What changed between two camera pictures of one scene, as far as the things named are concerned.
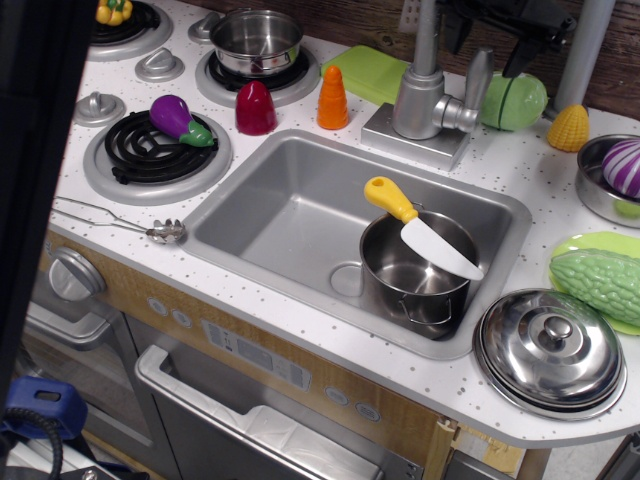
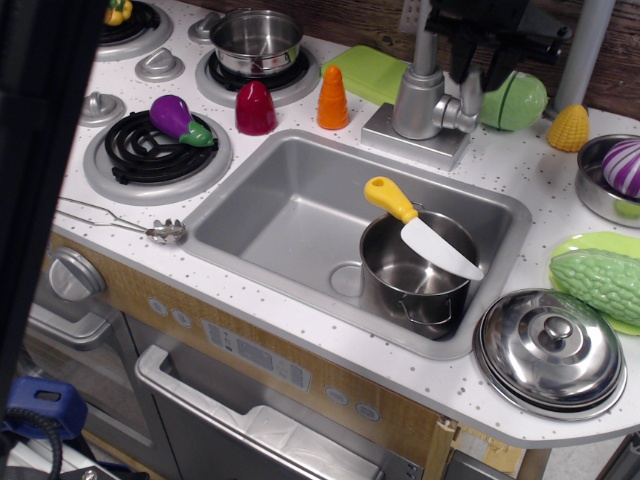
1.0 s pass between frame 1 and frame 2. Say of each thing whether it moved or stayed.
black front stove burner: stayed
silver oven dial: stayed
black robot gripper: moved
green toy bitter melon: stayed
